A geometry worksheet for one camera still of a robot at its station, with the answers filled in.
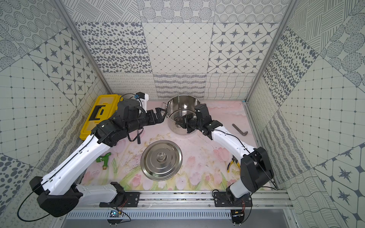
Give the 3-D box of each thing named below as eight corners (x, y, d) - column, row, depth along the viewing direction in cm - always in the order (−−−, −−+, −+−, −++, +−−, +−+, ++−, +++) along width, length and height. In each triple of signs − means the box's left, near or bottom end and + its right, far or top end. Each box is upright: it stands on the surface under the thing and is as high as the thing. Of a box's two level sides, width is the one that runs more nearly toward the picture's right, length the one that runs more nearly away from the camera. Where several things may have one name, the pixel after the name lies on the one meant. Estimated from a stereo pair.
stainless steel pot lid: (137, 180, 82) (136, 179, 80) (146, 142, 98) (145, 140, 96) (181, 180, 83) (181, 179, 81) (182, 142, 99) (182, 140, 97)
